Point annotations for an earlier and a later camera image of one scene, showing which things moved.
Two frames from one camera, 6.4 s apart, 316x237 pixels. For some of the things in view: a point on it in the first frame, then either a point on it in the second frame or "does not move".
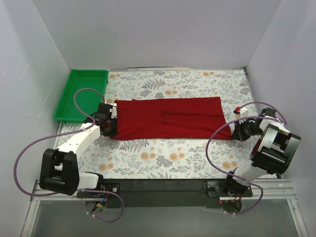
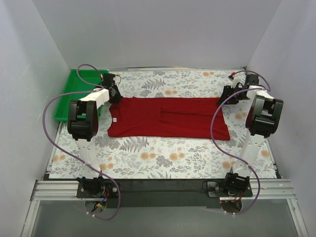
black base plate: x=169 y=193 does not move
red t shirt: x=171 y=118 does not move
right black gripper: x=239 y=132 → x=227 y=94
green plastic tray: x=67 y=111 does not move
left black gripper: x=110 y=122 → x=115 y=94
